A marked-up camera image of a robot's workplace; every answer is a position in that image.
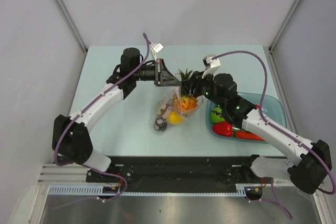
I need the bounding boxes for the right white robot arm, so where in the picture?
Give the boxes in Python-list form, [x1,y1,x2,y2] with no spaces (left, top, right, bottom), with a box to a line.
[181,71,335,194]

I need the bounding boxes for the red bell pepper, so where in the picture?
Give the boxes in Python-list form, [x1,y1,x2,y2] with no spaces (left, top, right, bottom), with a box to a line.
[212,122,233,137]

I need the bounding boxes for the green melon with black stripe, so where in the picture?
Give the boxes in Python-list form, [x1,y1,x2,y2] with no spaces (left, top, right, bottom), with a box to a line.
[210,106,225,124]

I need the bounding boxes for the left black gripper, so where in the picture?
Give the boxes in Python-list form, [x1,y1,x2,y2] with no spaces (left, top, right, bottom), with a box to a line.
[132,59,181,87]

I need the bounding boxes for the brown longan bunch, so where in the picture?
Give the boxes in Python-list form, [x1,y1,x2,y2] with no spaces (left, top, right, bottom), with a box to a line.
[155,98,173,120]

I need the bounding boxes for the blue plastic tray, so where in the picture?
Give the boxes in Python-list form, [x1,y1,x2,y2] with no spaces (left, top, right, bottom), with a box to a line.
[206,92,287,148]

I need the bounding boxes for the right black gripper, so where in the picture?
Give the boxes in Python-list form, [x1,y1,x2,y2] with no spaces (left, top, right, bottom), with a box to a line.
[181,69,225,109]

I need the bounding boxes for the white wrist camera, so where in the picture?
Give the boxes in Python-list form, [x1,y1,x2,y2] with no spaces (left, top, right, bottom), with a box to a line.
[150,42,164,54]
[202,55,221,79]

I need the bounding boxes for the pineapple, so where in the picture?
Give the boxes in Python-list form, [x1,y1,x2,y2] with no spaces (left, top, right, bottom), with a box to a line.
[173,69,197,113]

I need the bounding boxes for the clear pink zip top bag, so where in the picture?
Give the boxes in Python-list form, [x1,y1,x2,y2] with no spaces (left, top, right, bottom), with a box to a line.
[153,87,204,132]

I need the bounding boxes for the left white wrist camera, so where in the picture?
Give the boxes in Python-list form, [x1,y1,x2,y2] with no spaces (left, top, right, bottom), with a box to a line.
[150,42,164,54]

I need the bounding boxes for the yellow lemon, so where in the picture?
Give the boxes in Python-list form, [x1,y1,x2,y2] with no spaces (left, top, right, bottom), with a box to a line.
[167,111,184,124]

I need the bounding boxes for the red chili pepper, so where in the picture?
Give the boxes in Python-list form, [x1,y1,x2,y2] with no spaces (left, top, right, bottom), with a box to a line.
[234,131,264,141]

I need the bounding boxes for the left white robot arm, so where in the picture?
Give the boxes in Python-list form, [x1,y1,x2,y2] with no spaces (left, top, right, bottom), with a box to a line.
[52,48,181,182]

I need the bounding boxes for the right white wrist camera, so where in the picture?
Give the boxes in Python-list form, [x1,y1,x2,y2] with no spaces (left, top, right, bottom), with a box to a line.
[202,55,221,79]

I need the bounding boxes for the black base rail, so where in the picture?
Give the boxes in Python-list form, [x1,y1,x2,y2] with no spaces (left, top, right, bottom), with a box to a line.
[54,155,274,193]

